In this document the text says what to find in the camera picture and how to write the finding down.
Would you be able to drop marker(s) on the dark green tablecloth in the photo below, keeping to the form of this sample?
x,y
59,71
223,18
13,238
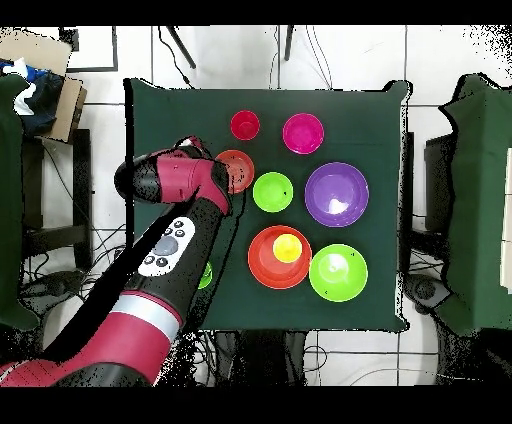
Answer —
x,y
360,120

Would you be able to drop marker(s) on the yellow cup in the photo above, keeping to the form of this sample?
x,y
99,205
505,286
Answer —
x,y
287,248

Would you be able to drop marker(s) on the green cloth covered table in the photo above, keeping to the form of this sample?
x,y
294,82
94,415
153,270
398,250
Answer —
x,y
10,200
476,200

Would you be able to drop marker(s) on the blue and white cloth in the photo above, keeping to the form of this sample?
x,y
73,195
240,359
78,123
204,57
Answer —
x,y
44,100

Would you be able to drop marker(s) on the small orange bowl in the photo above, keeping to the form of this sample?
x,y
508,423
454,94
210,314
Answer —
x,y
242,170

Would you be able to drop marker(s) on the green cup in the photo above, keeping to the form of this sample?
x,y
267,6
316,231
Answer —
x,y
207,278

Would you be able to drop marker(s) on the black tripod leg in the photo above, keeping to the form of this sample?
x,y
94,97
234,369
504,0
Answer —
x,y
182,48
288,44

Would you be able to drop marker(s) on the pink bowl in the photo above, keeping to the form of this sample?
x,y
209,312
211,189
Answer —
x,y
303,133

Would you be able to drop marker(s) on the large orange-red bowl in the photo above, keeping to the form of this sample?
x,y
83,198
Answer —
x,y
264,268

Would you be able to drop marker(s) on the black rectangular frame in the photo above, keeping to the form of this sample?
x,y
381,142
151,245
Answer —
x,y
115,48

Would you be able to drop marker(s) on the cardboard box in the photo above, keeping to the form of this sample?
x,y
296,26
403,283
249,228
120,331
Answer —
x,y
36,50

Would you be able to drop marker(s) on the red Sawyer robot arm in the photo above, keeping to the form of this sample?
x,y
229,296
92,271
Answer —
x,y
180,180

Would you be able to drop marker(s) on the black stool frame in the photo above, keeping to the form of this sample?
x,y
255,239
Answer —
x,y
82,200

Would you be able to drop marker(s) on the large purple bowl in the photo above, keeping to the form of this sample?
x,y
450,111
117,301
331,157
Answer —
x,y
336,192

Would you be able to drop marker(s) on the small green bowl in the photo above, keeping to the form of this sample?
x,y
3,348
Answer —
x,y
272,192

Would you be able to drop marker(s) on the red cup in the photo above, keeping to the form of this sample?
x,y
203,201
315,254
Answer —
x,y
245,125

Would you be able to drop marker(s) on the large green bowl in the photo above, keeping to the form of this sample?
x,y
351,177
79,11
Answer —
x,y
340,272

